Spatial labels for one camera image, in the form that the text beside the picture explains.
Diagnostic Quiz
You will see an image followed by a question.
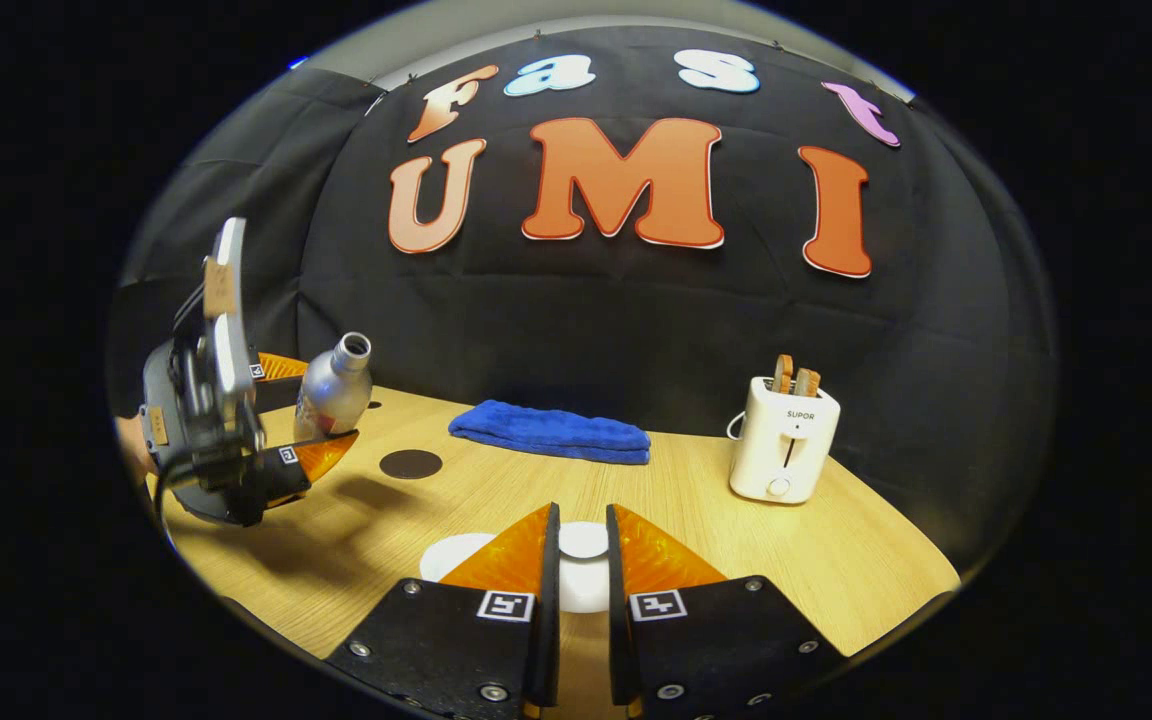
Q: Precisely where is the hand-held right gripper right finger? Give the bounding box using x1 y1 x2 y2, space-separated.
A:
606 503 849 720

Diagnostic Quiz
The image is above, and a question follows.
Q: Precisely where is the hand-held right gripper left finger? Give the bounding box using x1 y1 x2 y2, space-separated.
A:
324 502 563 720

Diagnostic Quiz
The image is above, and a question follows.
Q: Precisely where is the silver water bottle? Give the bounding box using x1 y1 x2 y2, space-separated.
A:
293 332 374 443

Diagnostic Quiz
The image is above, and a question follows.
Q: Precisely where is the dark round coaster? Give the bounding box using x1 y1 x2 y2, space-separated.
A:
379 449 444 480

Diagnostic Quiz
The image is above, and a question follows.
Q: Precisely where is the blue folded towel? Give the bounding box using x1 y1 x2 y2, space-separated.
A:
448 400 652 465

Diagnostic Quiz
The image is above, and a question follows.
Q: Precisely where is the white toaster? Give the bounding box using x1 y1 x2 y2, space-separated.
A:
729 376 842 505

